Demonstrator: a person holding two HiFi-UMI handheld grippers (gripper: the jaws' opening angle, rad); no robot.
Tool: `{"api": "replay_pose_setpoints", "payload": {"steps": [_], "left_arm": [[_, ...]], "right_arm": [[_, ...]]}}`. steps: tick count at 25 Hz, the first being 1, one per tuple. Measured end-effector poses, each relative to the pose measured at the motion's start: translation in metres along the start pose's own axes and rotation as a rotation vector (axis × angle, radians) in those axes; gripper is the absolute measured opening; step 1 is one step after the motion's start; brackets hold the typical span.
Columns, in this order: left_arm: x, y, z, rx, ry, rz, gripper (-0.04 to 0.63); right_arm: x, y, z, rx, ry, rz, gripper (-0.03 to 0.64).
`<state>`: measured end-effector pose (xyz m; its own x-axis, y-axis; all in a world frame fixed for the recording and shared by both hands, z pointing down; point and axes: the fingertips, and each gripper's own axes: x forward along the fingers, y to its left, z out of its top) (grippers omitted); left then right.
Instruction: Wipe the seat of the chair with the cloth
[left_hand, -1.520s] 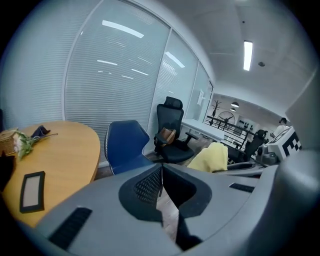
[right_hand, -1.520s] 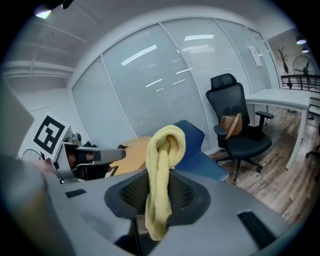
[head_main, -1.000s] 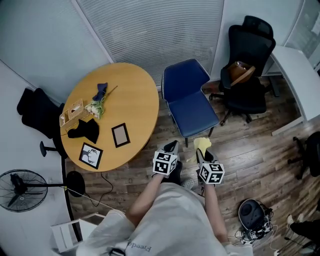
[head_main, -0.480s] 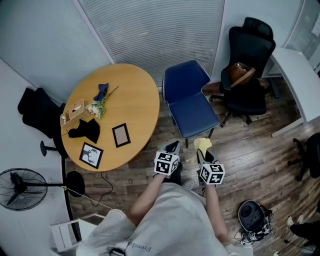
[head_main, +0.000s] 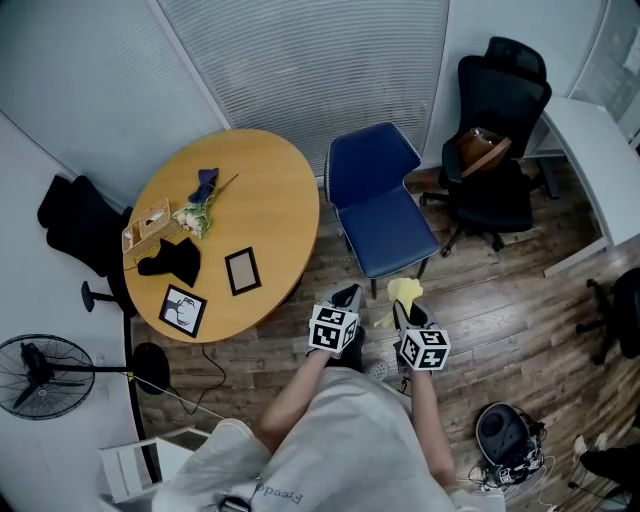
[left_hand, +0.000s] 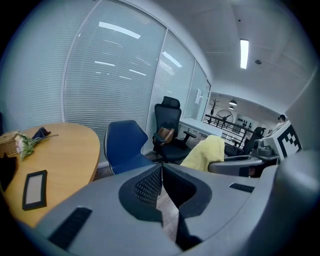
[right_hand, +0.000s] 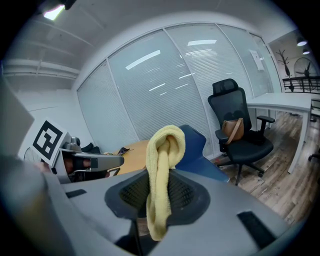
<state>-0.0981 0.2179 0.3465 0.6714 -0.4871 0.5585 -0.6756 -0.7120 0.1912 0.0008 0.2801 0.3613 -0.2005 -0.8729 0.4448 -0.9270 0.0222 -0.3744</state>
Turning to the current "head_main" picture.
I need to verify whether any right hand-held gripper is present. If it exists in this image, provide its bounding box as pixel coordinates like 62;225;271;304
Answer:
392;297;452;376

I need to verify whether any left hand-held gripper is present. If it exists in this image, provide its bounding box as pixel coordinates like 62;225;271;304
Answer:
307;283;365;360

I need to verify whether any yellow wiping cloth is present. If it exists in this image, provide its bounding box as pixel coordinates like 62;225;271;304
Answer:
373;277;425;329

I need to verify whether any blue chair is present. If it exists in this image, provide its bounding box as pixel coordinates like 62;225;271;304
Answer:
324;122;440;301

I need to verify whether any person's left forearm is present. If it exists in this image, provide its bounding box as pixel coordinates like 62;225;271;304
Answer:
258;349;334;454

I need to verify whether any person's right forearm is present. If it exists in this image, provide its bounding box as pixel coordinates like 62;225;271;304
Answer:
408;372;457;489

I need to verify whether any small black swivel chair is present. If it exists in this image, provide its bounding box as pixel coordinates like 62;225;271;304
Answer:
575;268;640;366

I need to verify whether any black mesh office chair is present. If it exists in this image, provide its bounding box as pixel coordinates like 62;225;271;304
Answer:
418;36;554;259

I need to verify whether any black padded office chair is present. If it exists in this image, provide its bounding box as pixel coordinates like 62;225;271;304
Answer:
37;174;139;319

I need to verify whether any white folding chair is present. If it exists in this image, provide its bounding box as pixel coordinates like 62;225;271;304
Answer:
97;424;211;505

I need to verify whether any person's black trouser leg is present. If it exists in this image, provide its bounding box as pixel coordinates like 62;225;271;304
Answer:
339;324;369;374

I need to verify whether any person's grey clog shoe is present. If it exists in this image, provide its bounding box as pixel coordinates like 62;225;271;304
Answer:
362;358;390;384

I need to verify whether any round wooden table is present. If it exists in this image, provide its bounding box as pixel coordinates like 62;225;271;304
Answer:
122;128;321;345

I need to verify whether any person's grey shirt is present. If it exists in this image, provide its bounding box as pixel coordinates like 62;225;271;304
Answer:
152;367;506;512

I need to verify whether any flower bouquet with blue wrap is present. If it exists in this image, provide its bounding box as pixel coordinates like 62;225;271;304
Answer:
172;167;240;240

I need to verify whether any black cloth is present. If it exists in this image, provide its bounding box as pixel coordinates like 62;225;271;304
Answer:
137;237;202;288

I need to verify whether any brown leather handbag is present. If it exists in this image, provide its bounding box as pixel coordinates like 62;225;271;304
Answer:
454;127;513;179

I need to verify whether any white venetian blind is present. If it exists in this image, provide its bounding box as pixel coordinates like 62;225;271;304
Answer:
154;0;451;176

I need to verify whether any white desk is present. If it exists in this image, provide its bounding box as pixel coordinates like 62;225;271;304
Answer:
519;95;640;279

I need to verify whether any black standing fan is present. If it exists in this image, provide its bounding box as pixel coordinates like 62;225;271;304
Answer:
0;333;171;420

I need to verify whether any empty dark picture frame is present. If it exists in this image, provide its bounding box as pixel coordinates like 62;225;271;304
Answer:
224;246;263;297

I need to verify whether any black fan power cable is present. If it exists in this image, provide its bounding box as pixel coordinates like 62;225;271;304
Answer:
187;344;227;416

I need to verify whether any picture frame with drawing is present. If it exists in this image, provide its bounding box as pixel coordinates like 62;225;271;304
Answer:
158;283;208;339

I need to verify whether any thin white cord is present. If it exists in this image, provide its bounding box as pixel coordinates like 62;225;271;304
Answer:
130;372;229;421

